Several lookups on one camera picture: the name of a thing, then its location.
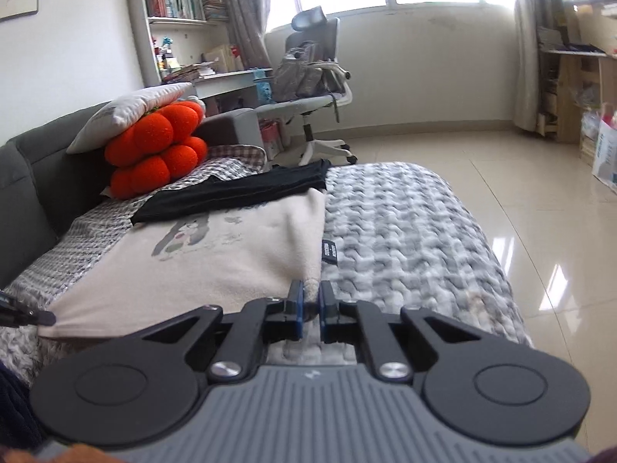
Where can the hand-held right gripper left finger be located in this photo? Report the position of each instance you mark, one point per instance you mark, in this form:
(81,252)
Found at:
(295,311)

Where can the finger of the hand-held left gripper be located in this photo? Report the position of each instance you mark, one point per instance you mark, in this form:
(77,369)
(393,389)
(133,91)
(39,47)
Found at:
(29,317)

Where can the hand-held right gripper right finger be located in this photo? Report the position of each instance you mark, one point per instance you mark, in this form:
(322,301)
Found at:
(328,311)

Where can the beige printed sweatshirt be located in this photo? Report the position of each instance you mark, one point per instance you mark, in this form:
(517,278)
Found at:
(193,275)

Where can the black garment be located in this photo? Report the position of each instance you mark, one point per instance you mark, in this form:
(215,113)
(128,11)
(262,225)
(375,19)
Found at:
(231,193)

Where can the person's dark clothing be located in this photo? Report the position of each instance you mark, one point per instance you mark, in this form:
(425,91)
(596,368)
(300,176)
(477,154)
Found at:
(17,405)

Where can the grey checked quilt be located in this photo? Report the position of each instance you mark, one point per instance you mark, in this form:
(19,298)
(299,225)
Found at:
(409,251)

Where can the grey sofa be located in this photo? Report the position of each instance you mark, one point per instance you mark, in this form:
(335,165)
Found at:
(33,178)

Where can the orange pumpkin cushion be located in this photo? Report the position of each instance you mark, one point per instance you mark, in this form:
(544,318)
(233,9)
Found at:
(154,130)
(154,173)

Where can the white office chair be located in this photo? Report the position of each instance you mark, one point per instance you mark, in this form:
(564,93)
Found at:
(323,106)

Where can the blue patterned bag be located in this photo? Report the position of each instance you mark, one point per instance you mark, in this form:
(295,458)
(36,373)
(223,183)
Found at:
(264,89)

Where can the white pillow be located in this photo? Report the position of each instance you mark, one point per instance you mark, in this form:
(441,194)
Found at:
(125,111)

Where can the grey jacket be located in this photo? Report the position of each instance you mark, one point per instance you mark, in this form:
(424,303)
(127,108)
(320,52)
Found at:
(299,75)

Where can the pile of books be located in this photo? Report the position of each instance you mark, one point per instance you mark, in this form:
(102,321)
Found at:
(190,72)

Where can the white and blue paper bag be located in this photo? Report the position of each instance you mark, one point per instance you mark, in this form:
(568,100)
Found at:
(606,159)

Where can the white bookshelf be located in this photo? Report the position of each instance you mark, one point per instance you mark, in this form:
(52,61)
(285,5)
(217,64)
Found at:
(173,5)

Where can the wooden shelf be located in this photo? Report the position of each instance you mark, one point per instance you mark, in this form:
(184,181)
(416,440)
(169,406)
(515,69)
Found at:
(573,87)

